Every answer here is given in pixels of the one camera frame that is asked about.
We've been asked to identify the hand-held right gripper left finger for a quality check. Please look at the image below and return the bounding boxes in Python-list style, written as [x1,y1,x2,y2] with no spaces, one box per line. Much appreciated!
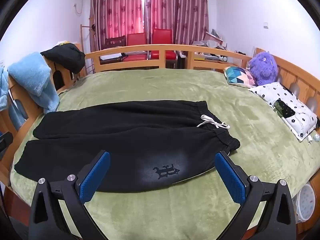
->
[29,150,111,240]

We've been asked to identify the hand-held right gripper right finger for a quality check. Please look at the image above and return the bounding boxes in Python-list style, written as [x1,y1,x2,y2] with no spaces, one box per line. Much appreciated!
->
[215,151,297,240]

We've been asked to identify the black pants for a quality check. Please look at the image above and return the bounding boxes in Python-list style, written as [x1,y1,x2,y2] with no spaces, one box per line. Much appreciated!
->
[14,100,241,193]

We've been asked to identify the white laundry basket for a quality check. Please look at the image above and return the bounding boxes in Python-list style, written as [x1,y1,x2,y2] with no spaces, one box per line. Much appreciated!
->
[291,184,316,224]

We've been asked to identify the dark green cloth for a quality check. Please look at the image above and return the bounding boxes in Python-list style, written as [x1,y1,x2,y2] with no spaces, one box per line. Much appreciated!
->
[272,99,296,118]

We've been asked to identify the white floral pillow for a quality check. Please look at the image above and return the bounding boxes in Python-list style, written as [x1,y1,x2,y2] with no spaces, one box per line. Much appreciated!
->
[249,82,318,142]

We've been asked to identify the geometric patterned pillow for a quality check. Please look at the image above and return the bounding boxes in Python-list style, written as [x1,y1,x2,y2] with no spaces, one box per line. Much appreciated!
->
[224,66,258,88]

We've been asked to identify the green fleece blanket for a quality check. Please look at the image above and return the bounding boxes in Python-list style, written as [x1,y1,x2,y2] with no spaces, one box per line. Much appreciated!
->
[9,69,320,240]

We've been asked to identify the purple plush toy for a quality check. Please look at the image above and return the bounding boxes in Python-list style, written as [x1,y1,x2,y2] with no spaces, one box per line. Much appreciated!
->
[249,51,278,86]

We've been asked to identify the light blue fleece robe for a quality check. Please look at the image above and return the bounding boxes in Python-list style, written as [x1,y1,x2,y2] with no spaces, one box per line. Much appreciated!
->
[0,52,60,114]

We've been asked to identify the black garment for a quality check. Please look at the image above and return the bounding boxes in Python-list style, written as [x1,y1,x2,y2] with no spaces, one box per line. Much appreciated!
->
[40,42,86,74]

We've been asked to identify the pile of papers and boxes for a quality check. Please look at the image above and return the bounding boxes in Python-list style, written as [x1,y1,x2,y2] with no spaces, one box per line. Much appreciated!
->
[191,29,229,64]

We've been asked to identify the dark wooden chair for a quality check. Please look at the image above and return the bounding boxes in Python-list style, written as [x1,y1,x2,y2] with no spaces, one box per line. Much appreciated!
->
[104,36,127,63]

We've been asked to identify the wooden coat rack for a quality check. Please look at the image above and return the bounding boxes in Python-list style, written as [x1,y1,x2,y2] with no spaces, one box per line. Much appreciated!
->
[80,17,97,74]

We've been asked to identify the red chair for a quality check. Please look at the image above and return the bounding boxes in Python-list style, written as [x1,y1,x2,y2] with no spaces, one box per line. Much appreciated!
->
[126,33,148,62]
[149,29,178,69]

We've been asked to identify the pink floral curtain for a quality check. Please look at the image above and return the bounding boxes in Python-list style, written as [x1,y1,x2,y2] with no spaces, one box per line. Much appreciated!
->
[144,0,209,45]
[90,0,147,50]

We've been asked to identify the wooden bed frame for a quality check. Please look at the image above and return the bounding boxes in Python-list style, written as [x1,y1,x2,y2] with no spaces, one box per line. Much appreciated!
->
[0,44,320,240]

